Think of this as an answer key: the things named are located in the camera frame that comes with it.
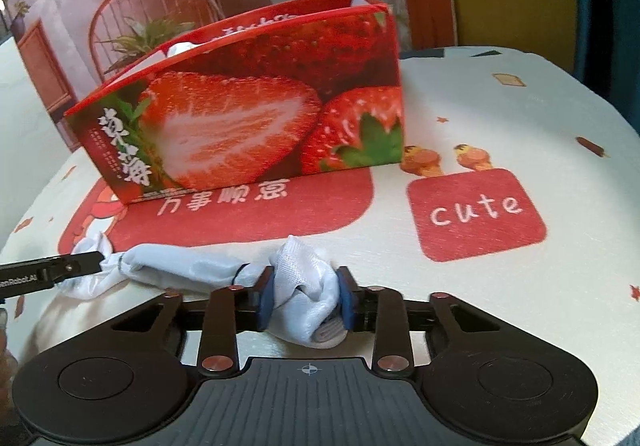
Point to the white cloth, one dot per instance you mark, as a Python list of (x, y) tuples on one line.
[(305, 286)]

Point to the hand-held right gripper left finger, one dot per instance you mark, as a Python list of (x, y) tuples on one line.
[(265, 298)]

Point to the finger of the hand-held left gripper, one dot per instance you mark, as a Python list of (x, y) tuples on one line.
[(45, 273)]

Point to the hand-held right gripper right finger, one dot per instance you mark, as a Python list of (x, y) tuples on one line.
[(346, 298)]

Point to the red strawberry print box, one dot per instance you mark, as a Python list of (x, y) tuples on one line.
[(250, 116)]

